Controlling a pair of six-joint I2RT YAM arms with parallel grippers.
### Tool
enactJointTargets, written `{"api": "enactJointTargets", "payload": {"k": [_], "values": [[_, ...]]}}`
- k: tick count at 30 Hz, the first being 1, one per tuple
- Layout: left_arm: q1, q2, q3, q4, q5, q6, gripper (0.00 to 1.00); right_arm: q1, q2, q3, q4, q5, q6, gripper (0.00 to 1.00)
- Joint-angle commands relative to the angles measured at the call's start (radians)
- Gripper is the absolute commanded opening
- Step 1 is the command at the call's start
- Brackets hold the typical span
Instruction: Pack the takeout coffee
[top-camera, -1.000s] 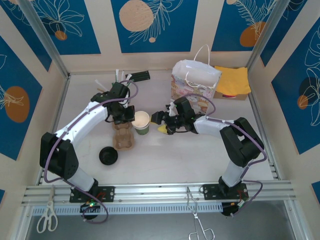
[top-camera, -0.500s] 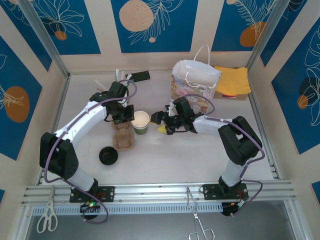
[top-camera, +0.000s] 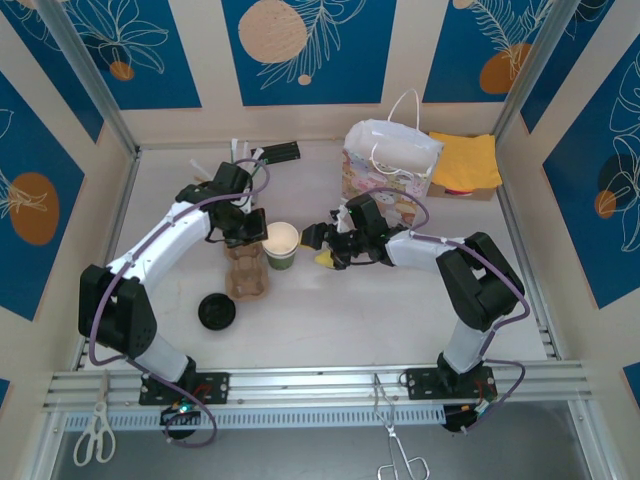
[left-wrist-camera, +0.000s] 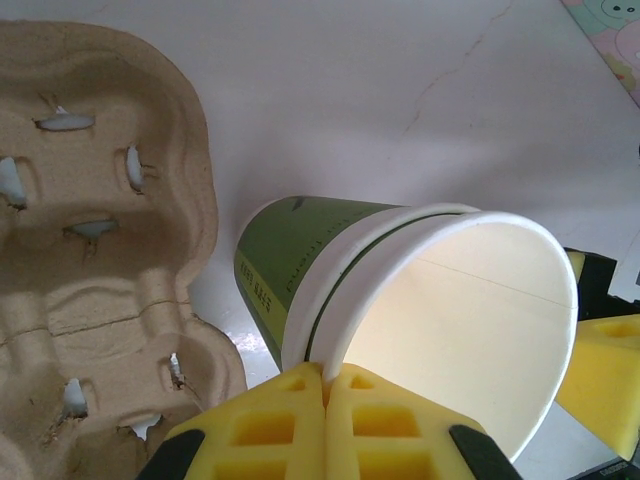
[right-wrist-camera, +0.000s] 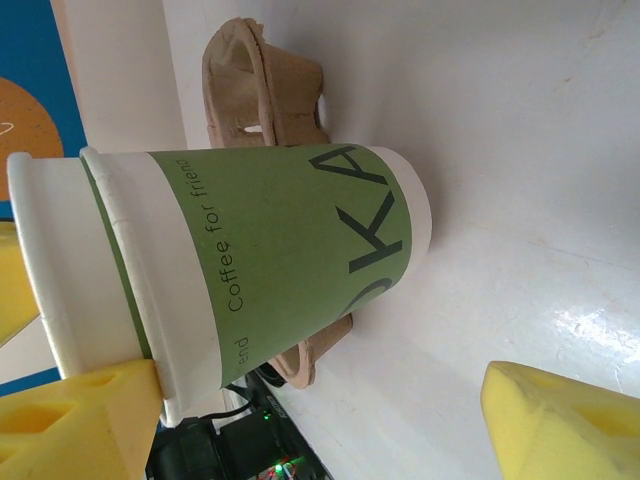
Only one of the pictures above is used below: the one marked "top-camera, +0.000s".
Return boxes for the green paper coffee cup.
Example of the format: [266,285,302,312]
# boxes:
[262,221,301,272]

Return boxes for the brown pulp cup carrier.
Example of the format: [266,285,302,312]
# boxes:
[223,239,272,304]

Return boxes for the animal print paper gift bag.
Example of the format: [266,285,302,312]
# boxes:
[341,88,446,234]

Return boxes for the black ridged plastic strip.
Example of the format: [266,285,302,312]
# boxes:
[262,141,303,164]

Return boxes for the black plastic cup lid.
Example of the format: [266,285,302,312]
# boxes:
[197,293,237,331]

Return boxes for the yellow cloth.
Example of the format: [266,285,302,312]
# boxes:
[428,130,504,191]

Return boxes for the brown cardboard napkin box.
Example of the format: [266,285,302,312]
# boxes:
[424,182,499,203]

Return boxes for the small circuit board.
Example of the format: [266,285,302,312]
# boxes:
[443,399,496,435]
[159,403,202,427]

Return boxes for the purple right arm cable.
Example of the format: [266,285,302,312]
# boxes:
[344,187,531,436]

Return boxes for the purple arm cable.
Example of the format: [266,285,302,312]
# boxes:
[88,157,274,450]
[344,187,531,436]

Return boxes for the aluminium side rail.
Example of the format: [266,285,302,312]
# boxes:
[69,149,144,374]
[494,144,561,361]

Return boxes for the aluminium mounting rail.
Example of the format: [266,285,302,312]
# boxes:
[42,360,594,410]

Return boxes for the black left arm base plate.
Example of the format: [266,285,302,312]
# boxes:
[138,370,231,406]

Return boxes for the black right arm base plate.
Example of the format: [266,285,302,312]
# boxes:
[405,366,499,401]

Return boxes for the white slotted cable duct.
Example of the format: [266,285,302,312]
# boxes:
[64,403,447,431]

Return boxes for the aluminium frame post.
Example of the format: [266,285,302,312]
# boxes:
[492,0,576,149]
[34,0,141,159]

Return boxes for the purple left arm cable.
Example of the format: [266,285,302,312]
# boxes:
[88,157,274,450]

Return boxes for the metal wire tongs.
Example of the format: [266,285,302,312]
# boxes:
[372,374,431,480]

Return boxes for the white handled scissors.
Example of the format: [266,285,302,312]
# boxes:
[73,368,117,465]

